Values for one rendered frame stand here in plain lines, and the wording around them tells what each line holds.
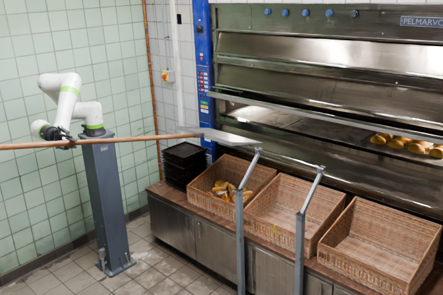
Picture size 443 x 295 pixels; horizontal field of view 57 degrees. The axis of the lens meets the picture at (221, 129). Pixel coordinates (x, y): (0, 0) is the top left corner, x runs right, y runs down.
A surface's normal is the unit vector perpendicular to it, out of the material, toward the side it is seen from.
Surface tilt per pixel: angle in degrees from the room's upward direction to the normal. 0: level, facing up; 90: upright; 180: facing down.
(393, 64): 70
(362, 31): 90
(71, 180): 90
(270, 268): 93
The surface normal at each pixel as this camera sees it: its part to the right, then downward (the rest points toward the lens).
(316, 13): -0.68, 0.27
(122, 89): 0.73, 0.20
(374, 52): -0.65, -0.07
